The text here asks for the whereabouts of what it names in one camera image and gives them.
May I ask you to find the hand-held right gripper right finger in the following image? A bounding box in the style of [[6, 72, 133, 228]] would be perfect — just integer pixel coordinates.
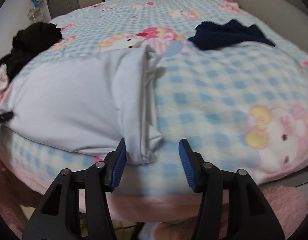
[[178, 139, 286, 240]]

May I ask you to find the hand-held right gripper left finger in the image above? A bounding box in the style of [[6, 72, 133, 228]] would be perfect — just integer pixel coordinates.
[[22, 138, 127, 240]]

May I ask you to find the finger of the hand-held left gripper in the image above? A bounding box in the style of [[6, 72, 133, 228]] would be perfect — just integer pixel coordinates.
[[0, 111, 14, 125]]

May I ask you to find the white shirt with navy trim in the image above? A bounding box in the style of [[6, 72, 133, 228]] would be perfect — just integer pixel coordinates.
[[4, 44, 164, 166]]

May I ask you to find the black garment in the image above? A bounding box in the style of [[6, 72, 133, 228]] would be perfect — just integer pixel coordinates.
[[0, 46, 37, 80]]

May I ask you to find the blue checked printed blanket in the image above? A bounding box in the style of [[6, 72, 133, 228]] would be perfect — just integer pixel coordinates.
[[0, 0, 308, 223]]

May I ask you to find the pink fluffy rug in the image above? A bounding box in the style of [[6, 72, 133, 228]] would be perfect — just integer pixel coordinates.
[[0, 145, 308, 240]]

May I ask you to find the white shelf rack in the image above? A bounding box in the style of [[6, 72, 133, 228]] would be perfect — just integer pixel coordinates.
[[27, 8, 45, 27]]

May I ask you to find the navy cloth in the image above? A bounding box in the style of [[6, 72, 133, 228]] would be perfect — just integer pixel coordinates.
[[188, 19, 277, 51]]

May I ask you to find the grey padded bed headboard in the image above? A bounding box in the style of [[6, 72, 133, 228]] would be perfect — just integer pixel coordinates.
[[219, 0, 308, 63]]

